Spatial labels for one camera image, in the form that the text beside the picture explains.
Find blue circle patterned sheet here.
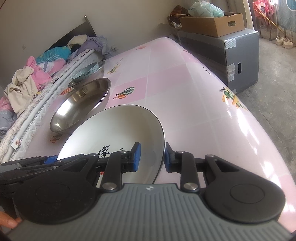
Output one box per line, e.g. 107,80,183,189
278,0,296,32

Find teal ceramic bowl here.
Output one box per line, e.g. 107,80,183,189
72,62,100,82

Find white quilted mattress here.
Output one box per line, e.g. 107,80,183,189
1,49,103,163

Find pink patterned tablecloth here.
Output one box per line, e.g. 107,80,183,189
25,38,295,231

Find white ceramic plate with calligraphy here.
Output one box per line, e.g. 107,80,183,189
58,105,165,184

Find brown cardboard tray box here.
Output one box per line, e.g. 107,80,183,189
180,13,245,37

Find white shoes pair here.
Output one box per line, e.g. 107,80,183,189
275,37,294,49

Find cream garment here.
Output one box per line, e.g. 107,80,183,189
4,66,38,116

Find purple grey clothes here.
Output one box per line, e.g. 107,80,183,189
67,35,113,61

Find grey large carton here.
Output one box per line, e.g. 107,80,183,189
179,29,259,93

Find person's left hand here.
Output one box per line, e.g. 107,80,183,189
0,211,22,229

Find open box with clutter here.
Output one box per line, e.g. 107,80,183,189
167,5,190,30

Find pink hanging clothes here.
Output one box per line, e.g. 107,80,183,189
252,0,276,23

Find green plastic bag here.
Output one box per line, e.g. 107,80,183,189
188,1,224,18

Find medium steel bowl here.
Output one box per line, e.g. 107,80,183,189
68,61,105,89

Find black headboard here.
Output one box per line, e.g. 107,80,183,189
47,15,97,51

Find teal patterned pillow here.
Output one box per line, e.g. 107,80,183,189
36,46,71,64

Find large steel basin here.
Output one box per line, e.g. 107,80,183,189
50,78,111,133

